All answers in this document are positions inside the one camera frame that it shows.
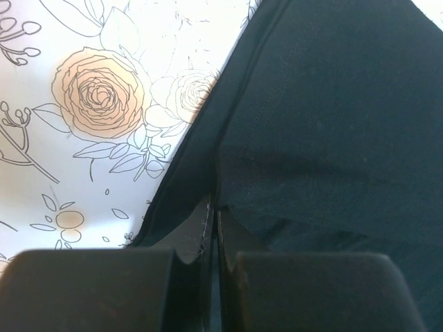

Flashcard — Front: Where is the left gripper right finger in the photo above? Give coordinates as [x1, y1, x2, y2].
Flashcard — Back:
[217, 209, 426, 331]

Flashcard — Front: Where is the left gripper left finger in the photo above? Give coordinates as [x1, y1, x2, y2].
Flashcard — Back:
[1, 196, 213, 331]

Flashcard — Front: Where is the black t shirt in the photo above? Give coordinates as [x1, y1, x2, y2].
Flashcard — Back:
[132, 1, 442, 331]

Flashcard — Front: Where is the floral table cloth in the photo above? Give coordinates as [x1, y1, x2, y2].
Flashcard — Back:
[1, 1, 260, 270]

